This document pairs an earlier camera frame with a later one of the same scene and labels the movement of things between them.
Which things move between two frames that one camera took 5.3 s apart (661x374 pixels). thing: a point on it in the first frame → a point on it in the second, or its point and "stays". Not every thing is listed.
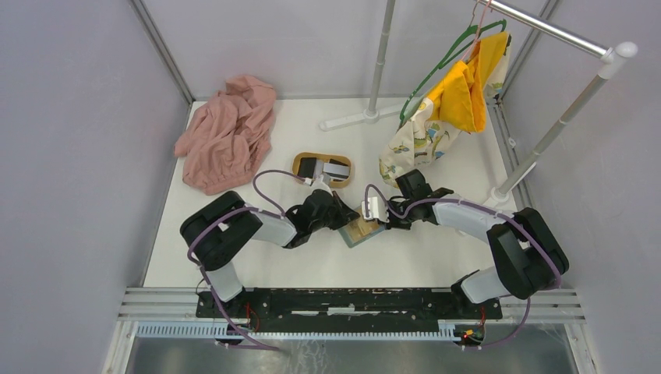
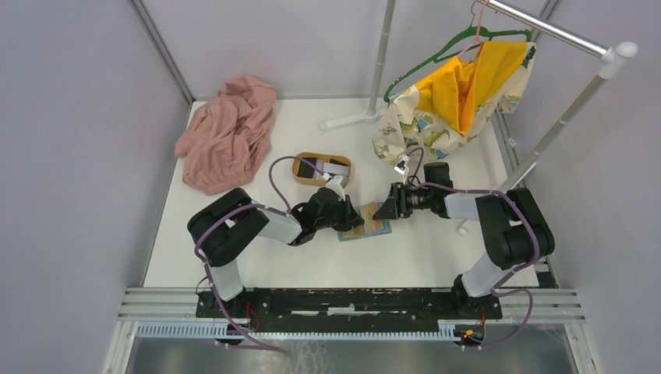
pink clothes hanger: (487, 4) stays
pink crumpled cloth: (227, 139) stays
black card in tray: (306, 167) stays
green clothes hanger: (465, 40) → (473, 37)
